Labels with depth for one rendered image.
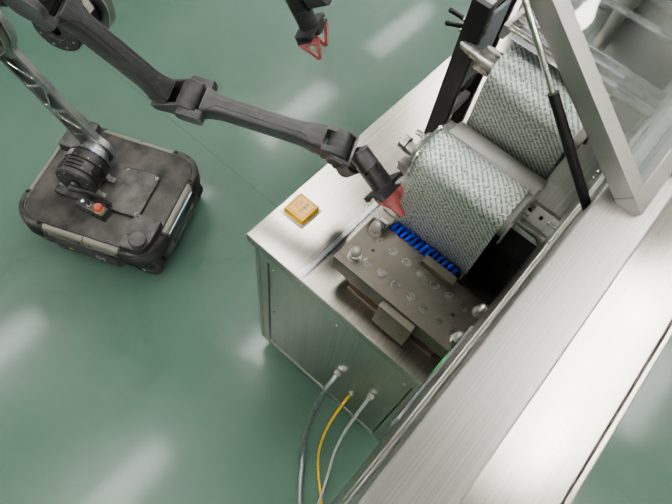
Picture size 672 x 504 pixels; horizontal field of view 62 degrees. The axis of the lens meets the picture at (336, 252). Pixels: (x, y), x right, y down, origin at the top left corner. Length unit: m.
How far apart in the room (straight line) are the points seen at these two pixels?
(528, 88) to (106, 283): 1.89
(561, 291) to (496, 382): 0.15
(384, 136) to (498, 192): 0.64
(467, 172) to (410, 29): 2.36
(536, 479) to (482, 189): 0.61
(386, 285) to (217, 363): 1.15
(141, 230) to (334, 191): 0.96
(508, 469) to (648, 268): 0.45
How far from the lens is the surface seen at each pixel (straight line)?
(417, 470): 0.64
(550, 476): 0.93
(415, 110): 1.89
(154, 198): 2.46
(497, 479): 0.89
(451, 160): 1.26
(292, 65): 3.24
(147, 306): 2.51
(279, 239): 1.56
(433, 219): 1.38
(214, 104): 1.42
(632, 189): 0.85
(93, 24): 1.38
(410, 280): 1.40
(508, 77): 1.36
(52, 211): 2.54
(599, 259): 0.81
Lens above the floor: 2.27
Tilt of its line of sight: 62 degrees down
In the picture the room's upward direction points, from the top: 12 degrees clockwise
